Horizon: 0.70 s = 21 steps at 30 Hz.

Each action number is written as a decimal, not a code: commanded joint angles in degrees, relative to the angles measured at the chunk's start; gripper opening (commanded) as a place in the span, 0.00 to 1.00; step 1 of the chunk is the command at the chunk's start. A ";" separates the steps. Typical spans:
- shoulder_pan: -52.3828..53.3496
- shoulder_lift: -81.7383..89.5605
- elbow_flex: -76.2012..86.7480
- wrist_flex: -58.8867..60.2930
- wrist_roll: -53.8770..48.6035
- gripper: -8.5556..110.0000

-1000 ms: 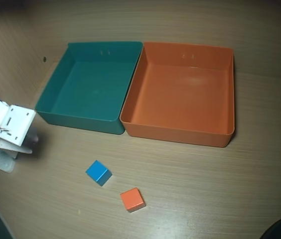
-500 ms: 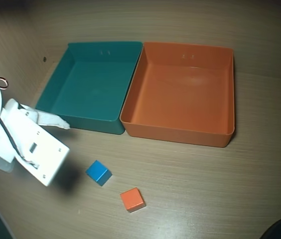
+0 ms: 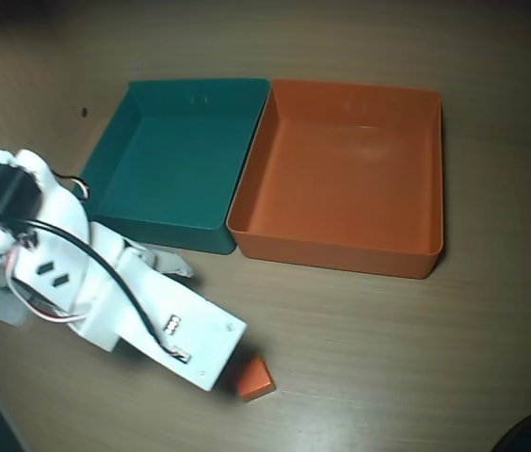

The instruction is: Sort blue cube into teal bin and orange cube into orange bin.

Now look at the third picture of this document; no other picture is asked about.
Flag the orange plastic box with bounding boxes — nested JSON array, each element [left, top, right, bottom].
[[226, 78, 446, 281]]

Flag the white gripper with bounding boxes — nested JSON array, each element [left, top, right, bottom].
[[73, 222, 196, 353]]

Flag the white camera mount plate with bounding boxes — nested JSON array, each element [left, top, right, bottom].
[[113, 256, 248, 393]]

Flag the orange cube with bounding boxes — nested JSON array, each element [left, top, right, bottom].
[[236, 355, 277, 402]]

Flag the white servo wire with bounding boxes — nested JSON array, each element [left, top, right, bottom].
[[4, 173, 91, 325]]

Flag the teal plastic box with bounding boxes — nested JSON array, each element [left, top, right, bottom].
[[72, 77, 270, 256]]

